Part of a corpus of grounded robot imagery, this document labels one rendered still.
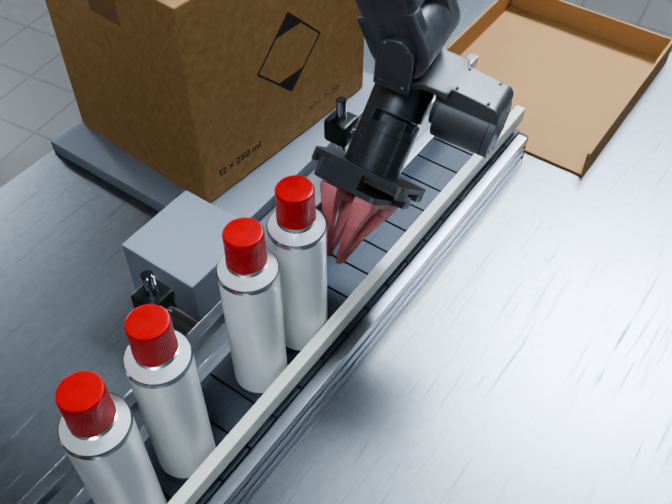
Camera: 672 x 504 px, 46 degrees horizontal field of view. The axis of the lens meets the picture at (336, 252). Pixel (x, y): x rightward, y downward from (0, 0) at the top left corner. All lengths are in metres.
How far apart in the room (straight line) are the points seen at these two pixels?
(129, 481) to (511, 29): 0.92
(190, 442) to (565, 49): 0.85
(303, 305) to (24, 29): 2.34
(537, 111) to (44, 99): 1.79
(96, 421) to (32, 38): 2.42
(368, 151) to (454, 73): 0.11
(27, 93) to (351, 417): 2.02
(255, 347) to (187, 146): 0.31
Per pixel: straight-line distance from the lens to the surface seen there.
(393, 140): 0.75
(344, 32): 1.04
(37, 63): 2.79
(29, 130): 2.53
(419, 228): 0.85
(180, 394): 0.62
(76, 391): 0.56
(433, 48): 0.70
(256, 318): 0.67
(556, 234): 0.99
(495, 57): 1.24
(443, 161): 0.98
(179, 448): 0.69
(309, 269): 0.69
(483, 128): 0.73
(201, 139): 0.91
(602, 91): 1.21
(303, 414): 0.78
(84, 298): 0.94
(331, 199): 0.76
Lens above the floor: 1.54
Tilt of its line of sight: 49 degrees down
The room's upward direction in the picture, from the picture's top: straight up
